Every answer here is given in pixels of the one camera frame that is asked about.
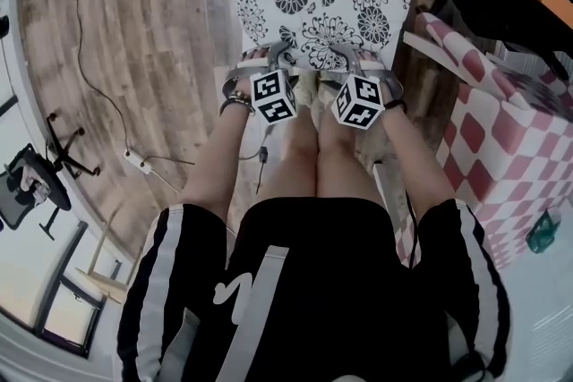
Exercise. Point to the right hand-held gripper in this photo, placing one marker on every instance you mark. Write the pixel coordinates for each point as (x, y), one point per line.
(358, 100)

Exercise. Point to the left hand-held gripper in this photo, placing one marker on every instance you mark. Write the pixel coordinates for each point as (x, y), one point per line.
(273, 96)

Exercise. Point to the person's right forearm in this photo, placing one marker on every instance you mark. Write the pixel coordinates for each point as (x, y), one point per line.
(412, 156)

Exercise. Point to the person's left forearm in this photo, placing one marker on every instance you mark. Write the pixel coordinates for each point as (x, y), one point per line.
(217, 156)

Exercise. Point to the black office chair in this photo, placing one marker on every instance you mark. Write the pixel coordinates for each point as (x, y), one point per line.
(36, 188)

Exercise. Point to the person's left hand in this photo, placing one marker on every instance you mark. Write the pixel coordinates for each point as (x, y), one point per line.
(255, 55)

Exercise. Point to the person's right hand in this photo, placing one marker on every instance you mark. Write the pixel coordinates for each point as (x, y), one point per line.
(372, 61)

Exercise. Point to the black wrist band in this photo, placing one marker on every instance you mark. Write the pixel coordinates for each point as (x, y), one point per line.
(395, 104)

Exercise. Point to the person's right leg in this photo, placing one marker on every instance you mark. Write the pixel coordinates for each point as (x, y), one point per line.
(342, 161)

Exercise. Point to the person's leg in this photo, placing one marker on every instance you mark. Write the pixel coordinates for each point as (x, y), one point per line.
(291, 165)
(342, 161)

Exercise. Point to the person's left leg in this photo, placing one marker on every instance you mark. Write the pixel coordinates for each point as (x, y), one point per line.
(291, 165)

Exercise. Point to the white power strip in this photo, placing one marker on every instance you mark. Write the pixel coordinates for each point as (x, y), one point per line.
(136, 161)

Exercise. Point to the pink white checkered sofa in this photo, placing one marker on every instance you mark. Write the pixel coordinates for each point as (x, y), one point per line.
(515, 138)

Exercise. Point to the black white striped clothing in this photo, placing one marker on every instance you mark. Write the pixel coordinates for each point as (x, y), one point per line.
(322, 291)

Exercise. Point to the green small object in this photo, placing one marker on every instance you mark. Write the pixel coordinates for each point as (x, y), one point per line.
(544, 232)

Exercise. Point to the light wooden frame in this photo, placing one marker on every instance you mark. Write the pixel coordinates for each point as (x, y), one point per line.
(100, 268)

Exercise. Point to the dark window frame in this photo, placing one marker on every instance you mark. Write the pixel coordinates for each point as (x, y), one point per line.
(67, 277)

